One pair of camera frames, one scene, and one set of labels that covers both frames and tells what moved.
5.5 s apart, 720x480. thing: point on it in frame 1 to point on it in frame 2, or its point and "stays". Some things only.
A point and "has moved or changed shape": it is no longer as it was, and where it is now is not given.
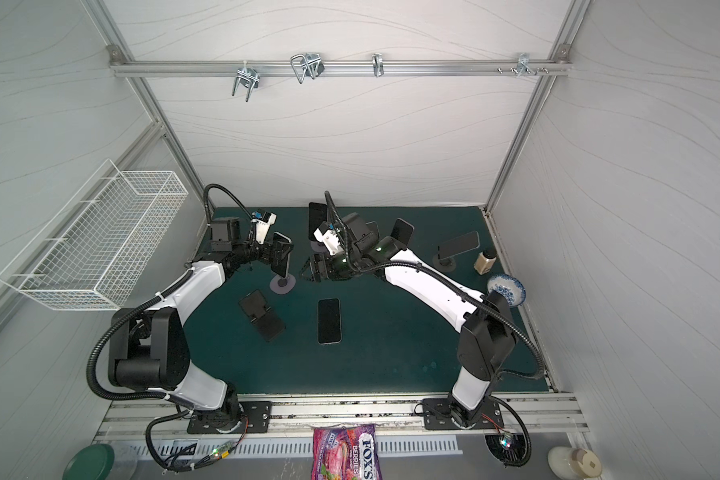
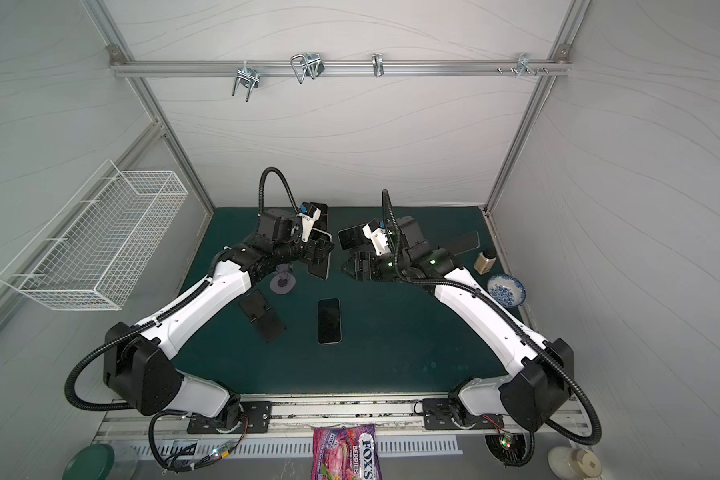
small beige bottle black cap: [485, 261] stays
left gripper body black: [250, 250] to [308, 252]
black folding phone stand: [261, 315] stays
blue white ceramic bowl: [509, 286] stays
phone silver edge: [281, 251] has moved or changed shape
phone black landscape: [329, 323] stays
